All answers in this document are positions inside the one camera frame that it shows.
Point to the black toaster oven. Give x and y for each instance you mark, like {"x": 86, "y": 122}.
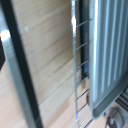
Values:
{"x": 108, "y": 46}

